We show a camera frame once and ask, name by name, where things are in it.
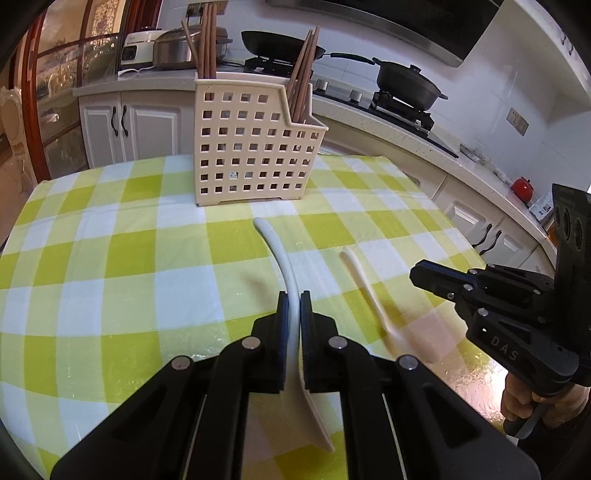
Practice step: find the white kitchen cabinets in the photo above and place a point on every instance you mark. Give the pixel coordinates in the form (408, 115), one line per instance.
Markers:
(149, 114)

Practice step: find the white perforated utensil basket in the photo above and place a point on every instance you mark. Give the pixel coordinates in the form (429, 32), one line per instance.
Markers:
(245, 145)

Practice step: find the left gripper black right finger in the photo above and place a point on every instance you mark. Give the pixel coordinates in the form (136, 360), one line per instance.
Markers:
(331, 362)

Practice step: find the yellow checked tablecloth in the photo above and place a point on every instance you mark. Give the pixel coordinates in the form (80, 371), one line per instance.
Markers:
(111, 272)

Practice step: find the right hand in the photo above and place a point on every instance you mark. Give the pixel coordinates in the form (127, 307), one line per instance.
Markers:
(518, 402)

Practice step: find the black frying pan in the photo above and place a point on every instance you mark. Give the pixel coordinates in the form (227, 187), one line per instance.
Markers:
(283, 48)

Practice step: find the black gas stove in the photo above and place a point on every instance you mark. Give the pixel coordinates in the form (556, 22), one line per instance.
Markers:
(381, 104)

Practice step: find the white ornate chair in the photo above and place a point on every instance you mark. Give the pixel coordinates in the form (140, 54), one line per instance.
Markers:
(13, 122)

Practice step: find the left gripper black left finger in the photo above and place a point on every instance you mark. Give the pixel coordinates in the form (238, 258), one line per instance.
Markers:
(257, 362)

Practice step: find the white small appliance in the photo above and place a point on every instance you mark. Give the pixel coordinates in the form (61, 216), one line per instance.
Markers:
(137, 51)

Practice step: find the counter bottles and boxes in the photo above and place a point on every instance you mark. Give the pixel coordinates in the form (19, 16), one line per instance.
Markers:
(542, 208)

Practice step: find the range hood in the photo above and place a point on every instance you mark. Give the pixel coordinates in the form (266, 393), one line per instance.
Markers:
(445, 29)

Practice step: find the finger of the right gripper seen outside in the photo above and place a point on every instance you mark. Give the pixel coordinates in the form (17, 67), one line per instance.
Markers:
(443, 281)

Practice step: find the red wooden glass door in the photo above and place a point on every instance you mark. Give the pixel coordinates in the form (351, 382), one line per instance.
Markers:
(68, 45)

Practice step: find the black lidded pot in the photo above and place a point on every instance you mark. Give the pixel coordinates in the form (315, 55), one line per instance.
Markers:
(407, 84)

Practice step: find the red kettle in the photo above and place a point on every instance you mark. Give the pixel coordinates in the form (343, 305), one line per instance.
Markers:
(523, 189)

